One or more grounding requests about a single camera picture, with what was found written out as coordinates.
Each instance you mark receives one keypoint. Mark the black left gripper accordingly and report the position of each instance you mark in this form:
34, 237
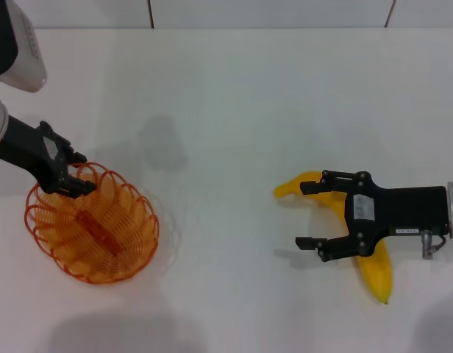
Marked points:
31, 154

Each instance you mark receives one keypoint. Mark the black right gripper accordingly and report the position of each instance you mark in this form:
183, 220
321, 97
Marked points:
403, 209

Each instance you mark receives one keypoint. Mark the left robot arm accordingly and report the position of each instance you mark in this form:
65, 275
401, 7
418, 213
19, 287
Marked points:
24, 55

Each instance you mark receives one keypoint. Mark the yellow banana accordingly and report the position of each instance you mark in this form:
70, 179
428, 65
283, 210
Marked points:
377, 279

